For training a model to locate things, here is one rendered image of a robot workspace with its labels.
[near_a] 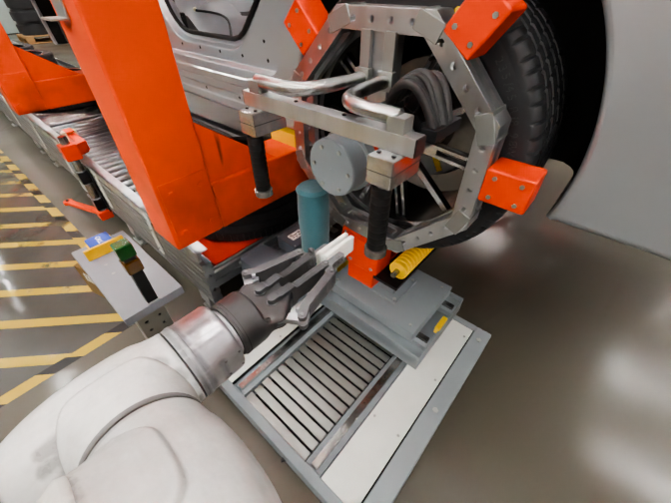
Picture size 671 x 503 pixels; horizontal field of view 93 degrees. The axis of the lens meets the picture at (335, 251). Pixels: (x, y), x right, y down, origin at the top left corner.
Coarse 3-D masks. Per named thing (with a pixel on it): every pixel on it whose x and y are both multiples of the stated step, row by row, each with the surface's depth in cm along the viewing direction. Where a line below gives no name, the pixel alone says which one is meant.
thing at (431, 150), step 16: (352, 48) 79; (336, 64) 82; (352, 64) 80; (432, 64) 69; (336, 96) 93; (416, 112) 76; (464, 112) 68; (416, 128) 82; (432, 144) 77; (448, 160) 76; (464, 160) 74; (352, 192) 101; (368, 192) 100; (400, 192) 90; (416, 192) 107; (432, 192) 83; (448, 192) 102; (368, 208) 99; (400, 208) 94; (416, 208) 98; (432, 208) 94; (448, 208) 83; (400, 224) 93; (416, 224) 90
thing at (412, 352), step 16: (336, 304) 129; (352, 304) 130; (448, 304) 126; (352, 320) 127; (368, 320) 124; (432, 320) 124; (448, 320) 125; (368, 336) 125; (384, 336) 117; (400, 336) 119; (416, 336) 116; (432, 336) 119; (400, 352) 115; (416, 352) 114
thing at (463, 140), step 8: (424, 56) 82; (408, 64) 86; (416, 64) 85; (424, 64) 83; (400, 72) 89; (456, 104) 83; (464, 120) 84; (464, 128) 85; (472, 128) 83; (448, 136) 89; (456, 136) 87; (464, 136) 86; (472, 136) 84; (448, 144) 90; (456, 144) 88; (464, 144) 87; (440, 152) 92; (424, 160) 97; (432, 160) 95; (432, 168) 97; (448, 168) 93
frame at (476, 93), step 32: (320, 32) 70; (352, 32) 71; (384, 32) 61; (416, 32) 57; (320, 64) 76; (448, 64) 56; (480, 64) 57; (480, 96) 55; (480, 128) 58; (480, 160) 61; (352, 224) 95; (448, 224) 72
